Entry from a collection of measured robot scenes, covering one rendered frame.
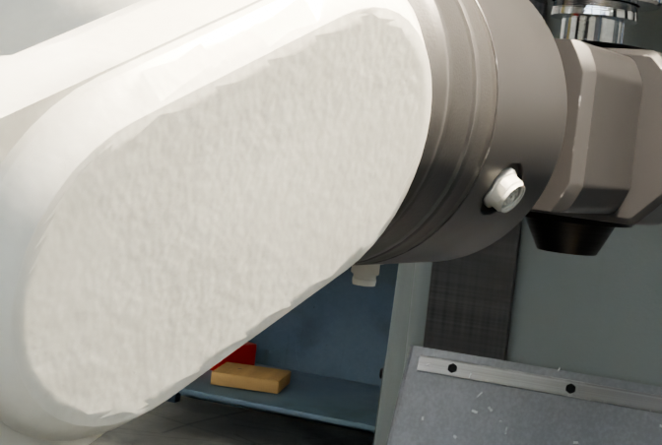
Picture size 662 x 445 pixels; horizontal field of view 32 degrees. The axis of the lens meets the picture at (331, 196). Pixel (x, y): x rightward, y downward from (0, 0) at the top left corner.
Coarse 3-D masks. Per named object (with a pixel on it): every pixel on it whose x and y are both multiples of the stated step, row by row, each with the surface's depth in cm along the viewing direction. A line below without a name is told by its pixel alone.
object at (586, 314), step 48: (528, 240) 81; (624, 240) 79; (432, 288) 83; (480, 288) 82; (528, 288) 81; (576, 288) 80; (624, 288) 79; (432, 336) 83; (480, 336) 82; (528, 336) 81; (576, 336) 80; (624, 336) 79; (384, 384) 89; (384, 432) 88
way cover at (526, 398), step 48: (432, 384) 82; (480, 384) 81; (528, 384) 80; (576, 384) 79; (624, 384) 79; (432, 432) 81; (480, 432) 80; (528, 432) 79; (576, 432) 78; (624, 432) 77
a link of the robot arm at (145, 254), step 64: (192, 0) 19; (256, 0) 19; (320, 0) 20; (384, 0) 21; (0, 64) 17; (64, 64) 17; (128, 64) 17; (192, 64) 18; (256, 64) 19; (320, 64) 20; (384, 64) 21; (0, 128) 16; (64, 128) 16; (128, 128) 17; (192, 128) 18; (256, 128) 19; (320, 128) 21; (384, 128) 22; (0, 192) 16; (64, 192) 16; (128, 192) 17; (192, 192) 18; (256, 192) 20; (320, 192) 21; (384, 192) 23; (0, 256) 16; (64, 256) 17; (128, 256) 18; (192, 256) 19; (256, 256) 20; (320, 256) 22; (0, 320) 16; (64, 320) 17; (128, 320) 18; (192, 320) 20; (256, 320) 21; (0, 384) 17; (64, 384) 18; (128, 384) 19
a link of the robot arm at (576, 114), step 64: (512, 0) 31; (512, 64) 29; (576, 64) 33; (640, 64) 36; (512, 128) 29; (576, 128) 33; (640, 128) 36; (512, 192) 30; (576, 192) 34; (640, 192) 36; (448, 256) 33
